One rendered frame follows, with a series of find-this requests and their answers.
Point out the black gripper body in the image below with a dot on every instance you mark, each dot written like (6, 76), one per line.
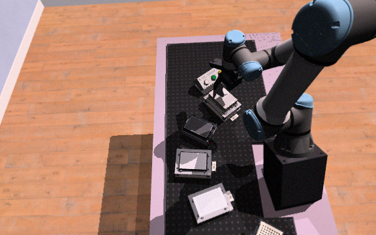
(231, 78)

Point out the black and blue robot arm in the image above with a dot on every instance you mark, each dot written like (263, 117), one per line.
(323, 31)

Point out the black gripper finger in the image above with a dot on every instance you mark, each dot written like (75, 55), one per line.
(218, 88)

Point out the white button panel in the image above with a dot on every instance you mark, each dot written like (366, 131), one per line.
(205, 82)

